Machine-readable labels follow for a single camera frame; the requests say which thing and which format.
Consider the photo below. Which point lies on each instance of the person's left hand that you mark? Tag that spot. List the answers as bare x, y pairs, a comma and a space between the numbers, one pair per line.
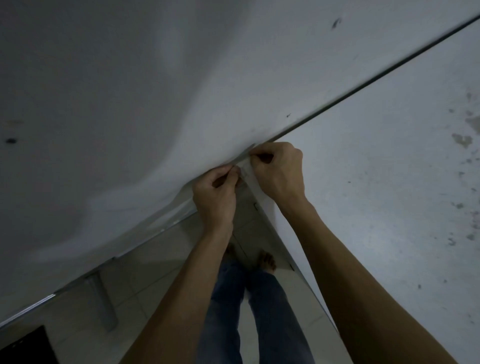
213, 204

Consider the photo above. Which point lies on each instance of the person's right foot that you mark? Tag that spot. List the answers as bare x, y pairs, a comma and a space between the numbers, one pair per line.
267, 260

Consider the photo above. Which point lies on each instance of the person's right thumb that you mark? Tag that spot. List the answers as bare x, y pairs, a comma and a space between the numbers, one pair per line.
258, 173

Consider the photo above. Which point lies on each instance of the person's foot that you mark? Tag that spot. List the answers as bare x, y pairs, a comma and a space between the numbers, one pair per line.
230, 252
267, 260

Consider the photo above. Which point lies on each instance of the person's left thumb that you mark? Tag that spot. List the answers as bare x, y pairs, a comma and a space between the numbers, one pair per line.
237, 180

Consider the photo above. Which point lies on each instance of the person's right forearm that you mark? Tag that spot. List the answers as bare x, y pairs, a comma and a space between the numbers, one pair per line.
360, 292

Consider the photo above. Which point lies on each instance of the person's left foot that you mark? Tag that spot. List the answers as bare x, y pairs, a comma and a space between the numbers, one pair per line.
230, 252

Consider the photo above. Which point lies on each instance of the blue jeans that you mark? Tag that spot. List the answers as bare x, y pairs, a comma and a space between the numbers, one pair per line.
262, 318

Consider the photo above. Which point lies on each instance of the clear adhesive tape strip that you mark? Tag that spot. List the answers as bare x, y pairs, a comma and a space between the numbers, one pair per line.
245, 165

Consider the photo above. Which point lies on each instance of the person's right hand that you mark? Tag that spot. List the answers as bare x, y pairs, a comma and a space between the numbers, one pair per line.
283, 176

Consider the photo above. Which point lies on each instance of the person's left forearm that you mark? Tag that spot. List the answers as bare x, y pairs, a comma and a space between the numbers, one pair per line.
187, 300

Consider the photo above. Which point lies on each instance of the black flat object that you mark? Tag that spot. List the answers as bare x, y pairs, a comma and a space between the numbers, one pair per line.
24, 347

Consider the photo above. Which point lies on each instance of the grey metal table leg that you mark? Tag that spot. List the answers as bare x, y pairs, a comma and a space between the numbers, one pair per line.
100, 302

